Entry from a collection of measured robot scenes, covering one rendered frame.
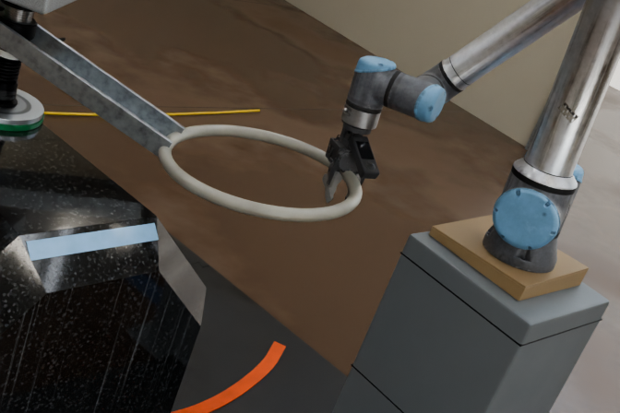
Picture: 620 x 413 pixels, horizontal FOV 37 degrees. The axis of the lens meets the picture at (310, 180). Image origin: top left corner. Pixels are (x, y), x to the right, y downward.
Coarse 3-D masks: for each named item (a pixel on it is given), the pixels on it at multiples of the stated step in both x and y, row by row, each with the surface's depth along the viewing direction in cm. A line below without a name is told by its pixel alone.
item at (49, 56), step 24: (0, 24) 206; (24, 48) 207; (48, 48) 218; (72, 48) 218; (48, 72) 208; (72, 72) 208; (96, 72) 218; (72, 96) 209; (96, 96) 209; (120, 96) 220; (120, 120) 210; (144, 120) 221; (168, 120) 220; (144, 144) 211; (168, 144) 210
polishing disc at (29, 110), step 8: (16, 96) 224; (24, 96) 226; (32, 96) 228; (24, 104) 222; (32, 104) 223; (40, 104) 225; (0, 112) 213; (8, 112) 214; (16, 112) 216; (24, 112) 217; (32, 112) 219; (40, 112) 220; (0, 120) 210; (8, 120) 211; (16, 120) 212; (24, 120) 214; (32, 120) 216
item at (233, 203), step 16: (192, 128) 226; (208, 128) 229; (224, 128) 232; (240, 128) 234; (256, 128) 237; (176, 144) 219; (288, 144) 236; (304, 144) 235; (160, 160) 207; (320, 160) 232; (176, 176) 199; (352, 176) 222; (192, 192) 197; (208, 192) 195; (352, 192) 213; (240, 208) 193; (256, 208) 193; (272, 208) 194; (288, 208) 195; (304, 208) 198; (320, 208) 200; (336, 208) 202; (352, 208) 208
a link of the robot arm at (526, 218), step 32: (608, 0) 188; (576, 32) 194; (608, 32) 190; (576, 64) 194; (608, 64) 192; (576, 96) 195; (544, 128) 201; (576, 128) 198; (544, 160) 201; (576, 160) 203; (512, 192) 203; (544, 192) 201; (512, 224) 205; (544, 224) 202
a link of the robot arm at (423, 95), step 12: (396, 72) 215; (396, 84) 213; (408, 84) 212; (420, 84) 212; (432, 84) 213; (384, 96) 214; (396, 96) 213; (408, 96) 212; (420, 96) 211; (432, 96) 210; (444, 96) 215; (396, 108) 215; (408, 108) 213; (420, 108) 211; (432, 108) 211; (420, 120) 215; (432, 120) 214
